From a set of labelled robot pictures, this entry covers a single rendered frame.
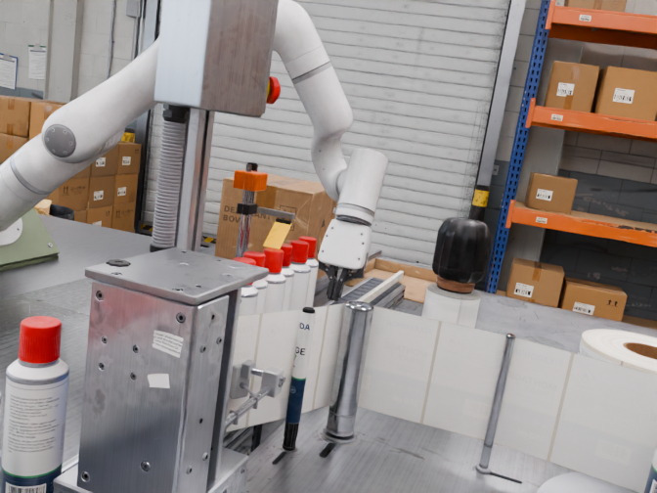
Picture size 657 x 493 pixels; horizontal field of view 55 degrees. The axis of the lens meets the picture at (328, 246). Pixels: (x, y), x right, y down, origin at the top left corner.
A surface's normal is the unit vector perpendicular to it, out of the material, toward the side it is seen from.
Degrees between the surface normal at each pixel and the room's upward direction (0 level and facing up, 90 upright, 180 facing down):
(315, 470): 0
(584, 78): 90
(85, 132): 91
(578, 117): 90
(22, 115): 90
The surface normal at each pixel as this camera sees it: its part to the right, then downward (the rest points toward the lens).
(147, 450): -0.34, 0.13
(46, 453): 0.77, 0.23
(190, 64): -0.81, -0.01
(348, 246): -0.27, -0.22
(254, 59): 0.56, 0.24
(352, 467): 0.15, -0.97
